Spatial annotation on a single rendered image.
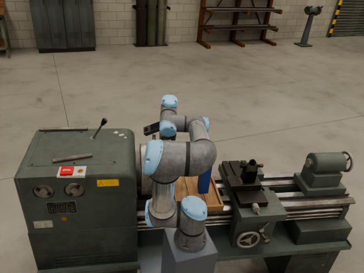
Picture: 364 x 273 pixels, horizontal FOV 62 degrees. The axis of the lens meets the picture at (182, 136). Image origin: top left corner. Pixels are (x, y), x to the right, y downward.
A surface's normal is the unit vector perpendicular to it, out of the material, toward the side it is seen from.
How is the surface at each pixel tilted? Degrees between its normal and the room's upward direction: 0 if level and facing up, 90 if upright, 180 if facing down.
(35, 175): 0
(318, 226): 0
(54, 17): 90
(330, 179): 90
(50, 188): 90
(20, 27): 90
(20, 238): 0
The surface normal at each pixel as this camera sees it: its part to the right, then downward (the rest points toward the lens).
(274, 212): 0.07, -0.85
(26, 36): 0.39, 0.51
